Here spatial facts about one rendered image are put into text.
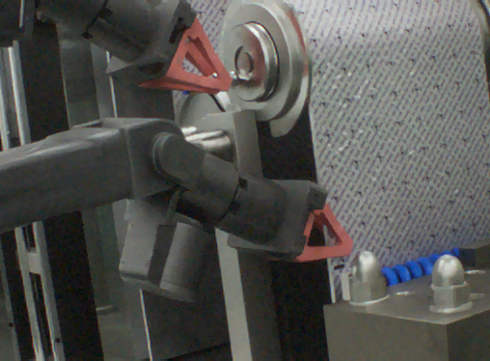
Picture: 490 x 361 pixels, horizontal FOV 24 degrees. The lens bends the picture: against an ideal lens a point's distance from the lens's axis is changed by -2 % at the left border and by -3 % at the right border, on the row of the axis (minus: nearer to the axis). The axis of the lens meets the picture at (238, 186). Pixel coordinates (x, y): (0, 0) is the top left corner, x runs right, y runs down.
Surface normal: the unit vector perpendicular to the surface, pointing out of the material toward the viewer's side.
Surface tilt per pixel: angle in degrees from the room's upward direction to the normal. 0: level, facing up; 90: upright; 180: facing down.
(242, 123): 90
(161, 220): 61
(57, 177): 92
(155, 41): 54
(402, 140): 90
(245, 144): 90
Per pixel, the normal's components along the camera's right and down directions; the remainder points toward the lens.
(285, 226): -0.78, -0.33
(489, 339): 0.55, 0.01
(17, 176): 0.73, 0.00
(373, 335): -0.83, 0.17
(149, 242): -0.65, -0.26
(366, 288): -0.44, 0.15
